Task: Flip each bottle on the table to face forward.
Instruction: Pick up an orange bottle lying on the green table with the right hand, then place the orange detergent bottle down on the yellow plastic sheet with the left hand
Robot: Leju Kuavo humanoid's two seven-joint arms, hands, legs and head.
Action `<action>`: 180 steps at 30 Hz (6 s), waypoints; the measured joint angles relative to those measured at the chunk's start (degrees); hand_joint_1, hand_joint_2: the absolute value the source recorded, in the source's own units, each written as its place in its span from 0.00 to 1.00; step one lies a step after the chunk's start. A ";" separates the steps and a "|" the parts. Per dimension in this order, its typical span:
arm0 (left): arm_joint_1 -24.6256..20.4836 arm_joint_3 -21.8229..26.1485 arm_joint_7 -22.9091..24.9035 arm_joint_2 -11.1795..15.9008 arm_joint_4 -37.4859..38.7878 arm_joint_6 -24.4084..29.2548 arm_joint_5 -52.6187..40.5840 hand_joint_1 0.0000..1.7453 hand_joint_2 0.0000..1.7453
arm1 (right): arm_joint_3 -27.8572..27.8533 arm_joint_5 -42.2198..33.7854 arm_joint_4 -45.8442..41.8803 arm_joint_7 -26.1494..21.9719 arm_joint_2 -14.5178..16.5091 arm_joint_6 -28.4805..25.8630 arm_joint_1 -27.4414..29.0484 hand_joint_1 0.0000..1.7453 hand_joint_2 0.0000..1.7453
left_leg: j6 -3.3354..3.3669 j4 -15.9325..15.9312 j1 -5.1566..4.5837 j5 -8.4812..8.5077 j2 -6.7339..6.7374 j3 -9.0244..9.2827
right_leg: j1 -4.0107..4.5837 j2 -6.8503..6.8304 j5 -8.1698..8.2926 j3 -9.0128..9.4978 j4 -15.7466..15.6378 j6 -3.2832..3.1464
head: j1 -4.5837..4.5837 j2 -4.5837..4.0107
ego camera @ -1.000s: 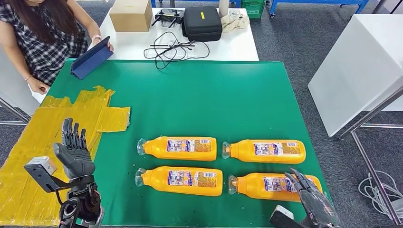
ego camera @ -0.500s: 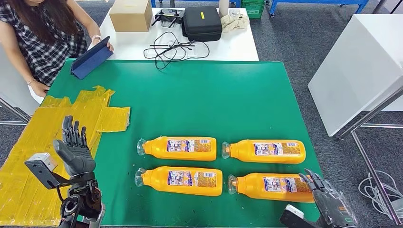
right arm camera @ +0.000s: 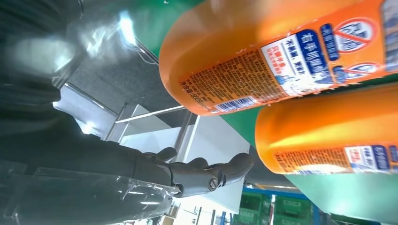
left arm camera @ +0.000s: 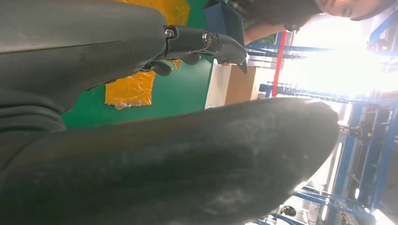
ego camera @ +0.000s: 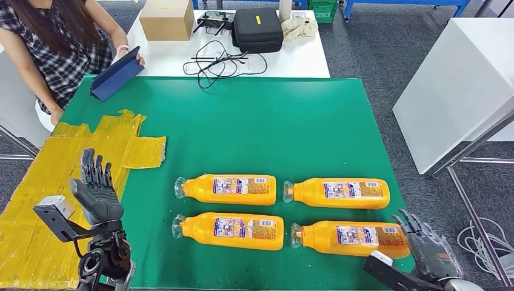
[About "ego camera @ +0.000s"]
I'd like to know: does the person's right hand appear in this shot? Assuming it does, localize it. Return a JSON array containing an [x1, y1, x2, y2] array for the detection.
[[50, 105, 65, 126]]

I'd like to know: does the person's left hand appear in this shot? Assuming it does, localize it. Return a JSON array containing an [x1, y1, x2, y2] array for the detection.
[[118, 47, 145, 67]]

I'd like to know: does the black device with antennas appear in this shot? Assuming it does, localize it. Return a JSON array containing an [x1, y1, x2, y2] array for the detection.
[[192, 10, 236, 36]]

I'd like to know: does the tablet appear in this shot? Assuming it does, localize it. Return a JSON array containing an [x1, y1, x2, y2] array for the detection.
[[90, 45, 145, 102]]

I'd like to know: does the brown cardboard box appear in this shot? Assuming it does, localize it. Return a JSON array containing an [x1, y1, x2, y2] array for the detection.
[[139, 0, 196, 42]]

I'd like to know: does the yellow taped cardboard sheet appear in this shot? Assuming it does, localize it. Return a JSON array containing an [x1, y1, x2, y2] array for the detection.
[[0, 109, 167, 290]]

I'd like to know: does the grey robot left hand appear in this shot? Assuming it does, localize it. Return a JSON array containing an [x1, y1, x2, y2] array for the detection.
[[69, 147, 124, 227]]

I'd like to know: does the beige cardboard tube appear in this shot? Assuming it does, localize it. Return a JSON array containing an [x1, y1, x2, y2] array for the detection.
[[279, 0, 293, 23]]

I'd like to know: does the beige cloth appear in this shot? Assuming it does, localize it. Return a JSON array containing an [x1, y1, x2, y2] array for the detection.
[[281, 16, 319, 42]]

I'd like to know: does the green plastic crate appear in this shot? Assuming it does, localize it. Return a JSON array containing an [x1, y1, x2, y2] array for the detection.
[[307, 0, 339, 24]]

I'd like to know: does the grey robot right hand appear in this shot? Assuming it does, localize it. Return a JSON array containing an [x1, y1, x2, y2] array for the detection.
[[391, 209, 462, 282]]

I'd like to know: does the white cable bundle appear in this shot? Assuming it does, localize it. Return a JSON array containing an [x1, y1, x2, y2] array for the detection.
[[456, 218, 514, 282]]

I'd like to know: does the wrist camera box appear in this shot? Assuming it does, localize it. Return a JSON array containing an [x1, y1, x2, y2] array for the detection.
[[363, 250, 442, 291], [33, 195, 123, 244]]

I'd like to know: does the orange detergent bottle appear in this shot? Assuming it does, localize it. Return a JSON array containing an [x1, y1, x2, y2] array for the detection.
[[290, 219, 411, 260], [174, 173, 278, 207], [282, 178, 391, 210], [172, 212, 285, 252]]

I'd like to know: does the person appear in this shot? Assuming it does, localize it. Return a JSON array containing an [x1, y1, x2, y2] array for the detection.
[[0, 0, 145, 133]]

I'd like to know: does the blue metal rack frame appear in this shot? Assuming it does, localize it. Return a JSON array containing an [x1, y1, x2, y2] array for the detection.
[[192, 0, 309, 11], [343, 0, 472, 23]]

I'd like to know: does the black zip case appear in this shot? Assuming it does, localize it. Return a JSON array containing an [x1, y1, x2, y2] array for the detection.
[[231, 7, 284, 54]]

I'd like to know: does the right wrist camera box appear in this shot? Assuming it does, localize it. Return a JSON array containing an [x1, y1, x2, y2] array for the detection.
[[363, 250, 442, 291]]

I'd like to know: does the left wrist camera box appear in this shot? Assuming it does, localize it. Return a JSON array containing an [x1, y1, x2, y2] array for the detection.
[[33, 195, 123, 244]]

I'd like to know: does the green table mat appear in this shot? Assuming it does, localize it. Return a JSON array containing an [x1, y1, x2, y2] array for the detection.
[[58, 75, 418, 291]]

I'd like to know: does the tangled black cable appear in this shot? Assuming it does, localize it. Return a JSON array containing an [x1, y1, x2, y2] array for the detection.
[[182, 40, 269, 90]]

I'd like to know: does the steel table leg frame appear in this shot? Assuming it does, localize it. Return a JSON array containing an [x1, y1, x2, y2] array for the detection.
[[432, 110, 514, 288]]

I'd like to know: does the white table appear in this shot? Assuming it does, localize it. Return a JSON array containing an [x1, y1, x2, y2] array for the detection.
[[0, 44, 51, 160], [392, 18, 514, 175], [112, 8, 331, 79]]

